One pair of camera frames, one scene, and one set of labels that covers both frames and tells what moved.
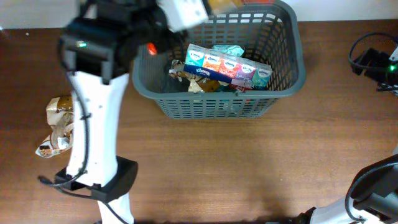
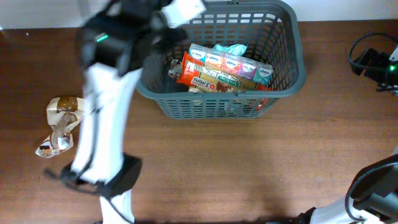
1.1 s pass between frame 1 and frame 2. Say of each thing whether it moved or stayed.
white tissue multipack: stayed
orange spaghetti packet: moved
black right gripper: stayed
